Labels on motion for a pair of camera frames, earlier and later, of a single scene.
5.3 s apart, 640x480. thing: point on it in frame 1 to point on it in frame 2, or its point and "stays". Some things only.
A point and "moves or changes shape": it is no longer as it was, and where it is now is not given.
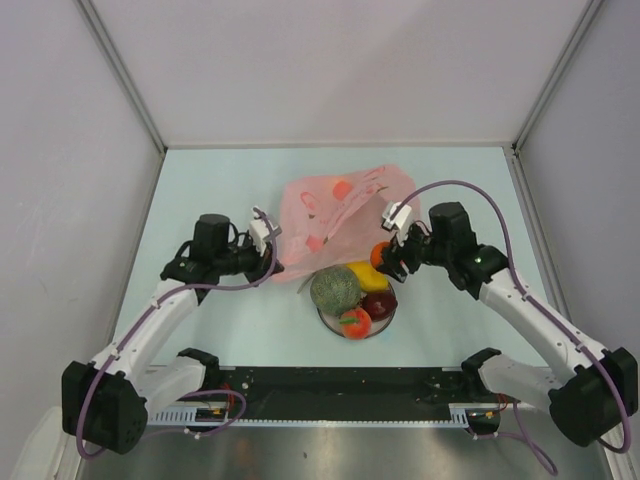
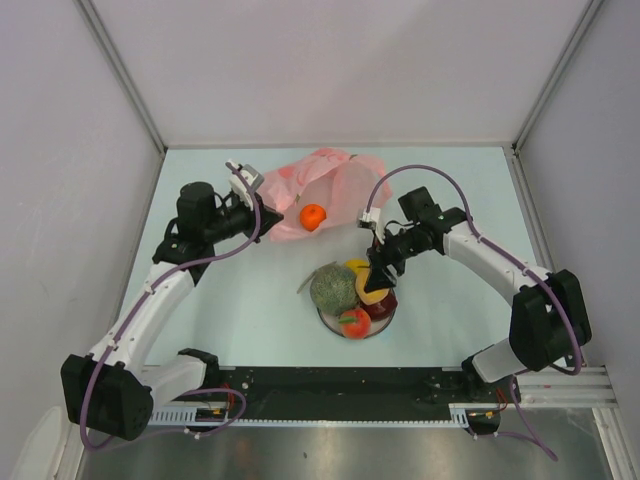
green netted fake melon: (336, 289) stays
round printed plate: (331, 322) stays
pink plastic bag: (335, 218) moves or changes shape
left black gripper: (261, 264) to (259, 220)
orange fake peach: (356, 324) stays
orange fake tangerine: (375, 253) moves or changes shape
